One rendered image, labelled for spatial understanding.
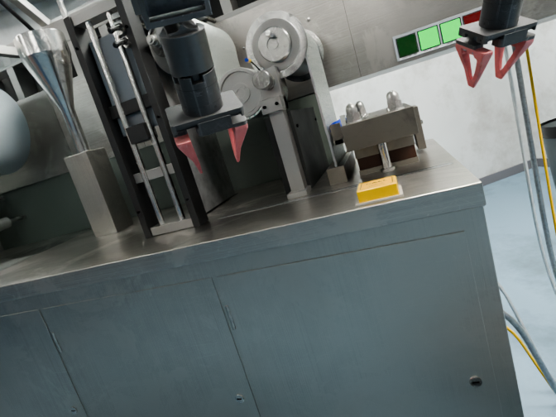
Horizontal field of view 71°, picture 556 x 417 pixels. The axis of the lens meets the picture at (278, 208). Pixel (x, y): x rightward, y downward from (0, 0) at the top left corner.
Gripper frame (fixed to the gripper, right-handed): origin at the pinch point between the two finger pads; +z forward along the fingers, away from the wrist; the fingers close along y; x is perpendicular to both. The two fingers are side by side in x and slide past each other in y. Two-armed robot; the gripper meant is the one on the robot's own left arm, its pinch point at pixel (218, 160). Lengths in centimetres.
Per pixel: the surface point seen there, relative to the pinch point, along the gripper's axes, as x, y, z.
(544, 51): -196, -311, 113
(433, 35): -43, -72, 8
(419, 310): 18.8, -26.7, 31.6
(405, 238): 11.9, -27.2, 19.3
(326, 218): 5.3, -15.2, 14.3
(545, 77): -187, -311, 133
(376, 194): 6.4, -24.3, 11.8
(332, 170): -18.1, -27.4, 23.2
